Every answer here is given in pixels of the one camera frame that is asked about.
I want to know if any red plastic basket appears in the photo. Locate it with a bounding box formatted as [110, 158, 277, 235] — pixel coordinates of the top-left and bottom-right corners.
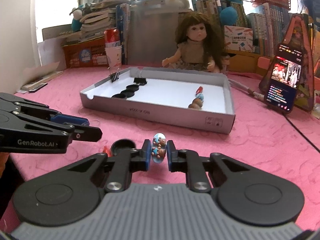
[62, 37, 108, 68]

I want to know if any red soda can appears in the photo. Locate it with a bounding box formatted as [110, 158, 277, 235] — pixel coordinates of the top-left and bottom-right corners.
[104, 28, 121, 48]

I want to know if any pink triangular phone stand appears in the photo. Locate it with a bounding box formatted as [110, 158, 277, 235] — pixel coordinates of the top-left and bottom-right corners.
[259, 14, 314, 114]

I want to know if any brown-haired doll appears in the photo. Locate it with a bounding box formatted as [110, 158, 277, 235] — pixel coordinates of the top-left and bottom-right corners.
[162, 12, 224, 73]

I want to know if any small black binder clip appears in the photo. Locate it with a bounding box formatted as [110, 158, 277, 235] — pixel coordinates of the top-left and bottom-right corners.
[108, 67, 120, 82]

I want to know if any black round lid front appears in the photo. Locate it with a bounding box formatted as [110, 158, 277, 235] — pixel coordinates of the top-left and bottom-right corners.
[121, 89, 135, 98]

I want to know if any pink rabbit-pattern table mat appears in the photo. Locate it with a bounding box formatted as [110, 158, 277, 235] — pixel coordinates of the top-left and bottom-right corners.
[1, 67, 319, 232]

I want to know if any brown acorn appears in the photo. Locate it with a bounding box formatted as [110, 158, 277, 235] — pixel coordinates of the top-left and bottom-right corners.
[192, 98, 203, 107]
[188, 103, 202, 109]

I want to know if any row of upright books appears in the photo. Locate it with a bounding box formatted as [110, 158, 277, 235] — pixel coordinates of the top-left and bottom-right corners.
[191, 0, 292, 57]

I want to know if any yellow wooden box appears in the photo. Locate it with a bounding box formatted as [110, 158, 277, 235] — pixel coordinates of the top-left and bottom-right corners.
[226, 50, 272, 76]

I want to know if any large black binder clip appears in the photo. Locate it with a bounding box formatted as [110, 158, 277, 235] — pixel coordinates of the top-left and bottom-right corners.
[133, 71, 148, 86]

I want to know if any grey cardboard box tray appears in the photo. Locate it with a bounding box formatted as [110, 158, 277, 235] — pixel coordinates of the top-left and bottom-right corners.
[80, 67, 235, 134]

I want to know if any smartphone with lit screen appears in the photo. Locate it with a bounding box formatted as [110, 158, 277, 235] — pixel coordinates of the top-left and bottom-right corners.
[264, 43, 304, 114]

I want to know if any colourful patterned white box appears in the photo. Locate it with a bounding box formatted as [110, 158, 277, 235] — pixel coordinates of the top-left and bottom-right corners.
[224, 25, 254, 53]

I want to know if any black round lid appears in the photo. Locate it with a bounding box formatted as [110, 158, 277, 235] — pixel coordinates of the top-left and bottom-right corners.
[111, 139, 136, 156]
[126, 84, 139, 92]
[121, 89, 135, 98]
[112, 93, 127, 99]

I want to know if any grey metal box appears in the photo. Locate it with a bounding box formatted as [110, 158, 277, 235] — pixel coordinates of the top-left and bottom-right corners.
[127, 0, 191, 67]

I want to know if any white paper cup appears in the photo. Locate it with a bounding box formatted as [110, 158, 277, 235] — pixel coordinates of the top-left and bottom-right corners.
[105, 46, 122, 68]

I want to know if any white charging cable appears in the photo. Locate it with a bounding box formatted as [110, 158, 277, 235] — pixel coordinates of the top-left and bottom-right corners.
[228, 78, 266, 100]

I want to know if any stack of books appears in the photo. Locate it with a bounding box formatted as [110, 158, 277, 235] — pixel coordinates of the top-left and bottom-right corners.
[69, 0, 129, 42]

